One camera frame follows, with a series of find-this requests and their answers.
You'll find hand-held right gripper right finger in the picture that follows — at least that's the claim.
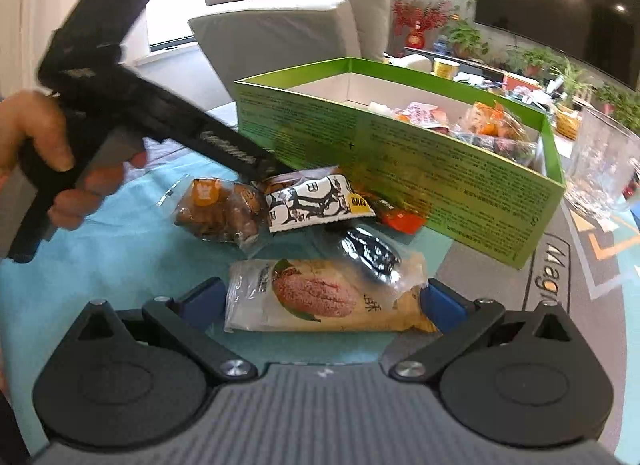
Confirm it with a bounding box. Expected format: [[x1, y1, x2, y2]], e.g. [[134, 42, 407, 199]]
[[389, 278, 582, 382]]

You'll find clear glass mug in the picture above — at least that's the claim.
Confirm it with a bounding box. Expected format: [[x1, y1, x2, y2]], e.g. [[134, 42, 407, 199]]
[[565, 95, 640, 220]]

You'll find potted green plant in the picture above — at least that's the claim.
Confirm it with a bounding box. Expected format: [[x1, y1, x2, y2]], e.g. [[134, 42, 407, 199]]
[[595, 82, 640, 121], [507, 45, 552, 77], [442, 20, 489, 59]]

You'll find teal bubble mat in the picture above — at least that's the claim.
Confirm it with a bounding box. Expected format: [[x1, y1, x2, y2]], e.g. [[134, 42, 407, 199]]
[[0, 101, 453, 448]]

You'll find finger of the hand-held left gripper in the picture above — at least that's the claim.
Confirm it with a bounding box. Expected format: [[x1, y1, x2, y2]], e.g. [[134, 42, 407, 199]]
[[240, 149, 296, 184]]

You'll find red flower plant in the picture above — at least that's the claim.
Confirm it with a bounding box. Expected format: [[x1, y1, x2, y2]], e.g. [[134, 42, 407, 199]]
[[391, 0, 453, 48]]

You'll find orange tissue box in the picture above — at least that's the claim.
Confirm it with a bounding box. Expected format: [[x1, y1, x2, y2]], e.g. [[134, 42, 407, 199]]
[[502, 72, 544, 92]]

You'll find white recliner sofa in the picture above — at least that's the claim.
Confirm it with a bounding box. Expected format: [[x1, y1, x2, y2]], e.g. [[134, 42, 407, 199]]
[[187, 0, 393, 112]]

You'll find beige snack packet pink cake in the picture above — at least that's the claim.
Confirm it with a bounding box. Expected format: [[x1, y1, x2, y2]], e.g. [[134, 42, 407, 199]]
[[224, 259, 441, 334]]

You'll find yellow can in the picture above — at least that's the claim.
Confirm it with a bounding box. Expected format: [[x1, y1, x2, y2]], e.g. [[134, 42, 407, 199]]
[[432, 58, 461, 82]]

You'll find clear packet of orange snacks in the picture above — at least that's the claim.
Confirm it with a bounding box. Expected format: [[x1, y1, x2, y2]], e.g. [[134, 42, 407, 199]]
[[459, 101, 528, 142]]

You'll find clear packet of brown snacks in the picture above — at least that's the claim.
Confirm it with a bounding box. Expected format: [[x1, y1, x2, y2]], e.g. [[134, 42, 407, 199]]
[[172, 176, 263, 252]]

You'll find green cardboard box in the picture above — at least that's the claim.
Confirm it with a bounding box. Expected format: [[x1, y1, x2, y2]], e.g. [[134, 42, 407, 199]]
[[234, 58, 567, 269]]

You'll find person's left hand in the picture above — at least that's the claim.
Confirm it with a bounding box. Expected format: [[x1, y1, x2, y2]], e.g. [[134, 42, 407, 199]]
[[0, 89, 150, 232]]

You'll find clear packet of dark snack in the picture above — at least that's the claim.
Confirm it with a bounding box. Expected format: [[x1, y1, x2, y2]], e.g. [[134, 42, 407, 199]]
[[337, 224, 427, 287]]

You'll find black television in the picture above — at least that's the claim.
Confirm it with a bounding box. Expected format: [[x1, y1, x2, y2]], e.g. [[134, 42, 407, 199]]
[[472, 0, 640, 92]]

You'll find small red orange snack packet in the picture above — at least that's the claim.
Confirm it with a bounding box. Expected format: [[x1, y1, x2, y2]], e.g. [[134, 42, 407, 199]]
[[374, 196, 427, 237]]

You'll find spider plant in vase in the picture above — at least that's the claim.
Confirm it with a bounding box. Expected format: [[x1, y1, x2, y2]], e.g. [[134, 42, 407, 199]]
[[552, 58, 594, 97]]

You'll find yellow woven basket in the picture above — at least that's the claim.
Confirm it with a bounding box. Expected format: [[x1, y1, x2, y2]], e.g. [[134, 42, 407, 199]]
[[555, 109, 581, 140]]

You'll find black and white snack packet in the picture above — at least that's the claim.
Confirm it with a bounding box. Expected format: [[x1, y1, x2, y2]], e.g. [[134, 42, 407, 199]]
[[261, 172, 377, 234]]

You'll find grey printed table mat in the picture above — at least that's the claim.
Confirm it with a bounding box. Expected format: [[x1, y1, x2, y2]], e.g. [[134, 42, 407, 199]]
[[425, 195, 640, 461]]

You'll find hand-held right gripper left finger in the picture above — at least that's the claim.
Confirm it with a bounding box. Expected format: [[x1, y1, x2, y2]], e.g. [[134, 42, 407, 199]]
[[70, 276, 259, 389]]

